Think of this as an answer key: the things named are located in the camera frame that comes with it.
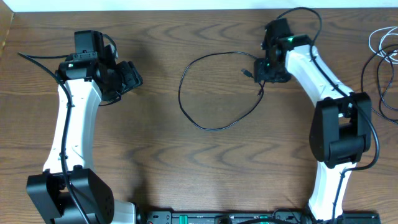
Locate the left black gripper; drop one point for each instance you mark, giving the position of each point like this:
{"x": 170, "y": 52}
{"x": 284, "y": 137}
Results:
{"x": 130, "y": 78}

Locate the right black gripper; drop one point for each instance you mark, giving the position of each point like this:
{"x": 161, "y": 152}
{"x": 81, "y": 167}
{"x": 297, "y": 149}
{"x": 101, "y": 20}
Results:
{"x": 260, "y": 74}

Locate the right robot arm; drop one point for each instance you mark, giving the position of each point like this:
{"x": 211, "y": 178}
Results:
{"x": 340, "y": 132}

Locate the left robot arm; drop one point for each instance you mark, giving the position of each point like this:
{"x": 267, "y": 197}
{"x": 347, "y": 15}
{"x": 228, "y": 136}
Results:
{"x": 68, "y": 190}

